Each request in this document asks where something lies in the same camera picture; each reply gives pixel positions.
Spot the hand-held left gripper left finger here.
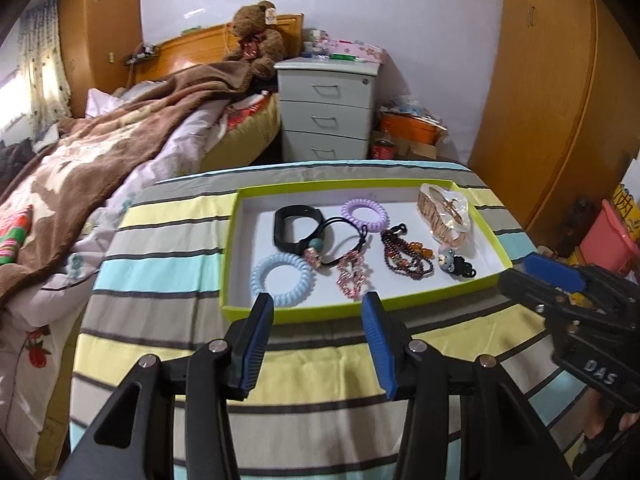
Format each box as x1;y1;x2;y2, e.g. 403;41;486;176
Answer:
57;292;275;480

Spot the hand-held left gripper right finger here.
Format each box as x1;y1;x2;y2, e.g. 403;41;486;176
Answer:
361;291;573;480

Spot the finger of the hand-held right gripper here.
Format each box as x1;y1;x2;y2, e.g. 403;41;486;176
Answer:
524;252;640;311
499;269;572;317

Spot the blue spiral hair tie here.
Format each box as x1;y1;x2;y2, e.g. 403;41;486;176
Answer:
251;252;316;308

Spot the green cardboard box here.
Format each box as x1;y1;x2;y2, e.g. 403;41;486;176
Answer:
219;179;515;325

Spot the bear hair clip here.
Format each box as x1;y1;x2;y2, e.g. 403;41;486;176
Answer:
437;246;477;280

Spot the dark bead bracelet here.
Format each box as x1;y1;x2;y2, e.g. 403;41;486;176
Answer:
380;225;433;280

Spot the black cord pink charm bracelet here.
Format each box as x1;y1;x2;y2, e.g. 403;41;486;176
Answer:
302;216;373;271

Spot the purple spiral hair tie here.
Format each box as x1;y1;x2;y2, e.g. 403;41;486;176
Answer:
341;199;389;230

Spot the person's right hand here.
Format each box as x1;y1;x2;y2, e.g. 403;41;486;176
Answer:
582;390;640;453

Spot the pink plastic bucket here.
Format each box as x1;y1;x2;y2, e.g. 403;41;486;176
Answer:
580;199;640;276

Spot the striped tablecloth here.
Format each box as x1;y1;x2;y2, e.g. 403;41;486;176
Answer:
69;160;601;480

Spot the yellow printed sign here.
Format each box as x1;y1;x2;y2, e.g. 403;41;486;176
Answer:
612;182;640;226

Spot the rose gold hair clip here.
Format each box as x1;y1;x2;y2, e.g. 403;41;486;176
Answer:
417;183;473;248

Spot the black smart band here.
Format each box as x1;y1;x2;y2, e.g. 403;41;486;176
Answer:
273;205;321;253

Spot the large wooden wardrobe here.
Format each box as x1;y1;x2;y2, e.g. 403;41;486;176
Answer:
467;0;640;251

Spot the orange box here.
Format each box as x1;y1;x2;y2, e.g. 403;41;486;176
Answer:
377;110;448;146

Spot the yellow pillow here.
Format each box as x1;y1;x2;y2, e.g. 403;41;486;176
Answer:
200;92;281;171

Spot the floral white quilt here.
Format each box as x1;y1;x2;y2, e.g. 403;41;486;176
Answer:
0;87;236;461

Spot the white drawer nightstand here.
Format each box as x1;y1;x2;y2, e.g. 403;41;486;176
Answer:
273;55;386;163

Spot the brown fleece blanket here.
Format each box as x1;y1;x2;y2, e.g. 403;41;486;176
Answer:
0;62;253;311

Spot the red green striped cloth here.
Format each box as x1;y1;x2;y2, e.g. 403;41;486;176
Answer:
0;205;33;266

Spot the pink floral box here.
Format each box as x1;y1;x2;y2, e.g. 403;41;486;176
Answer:
327;37;388;63

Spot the wooden bed headboard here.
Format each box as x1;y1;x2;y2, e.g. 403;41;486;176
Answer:
127;14;305;86

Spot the brown teddy bear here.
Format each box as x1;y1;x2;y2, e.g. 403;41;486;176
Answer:
221;0;288;81

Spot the patterned curtain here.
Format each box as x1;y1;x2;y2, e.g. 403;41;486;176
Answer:
17;0;73;126

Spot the tall wooden cabinet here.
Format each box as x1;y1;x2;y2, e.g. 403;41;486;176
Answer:
57;0;146;121

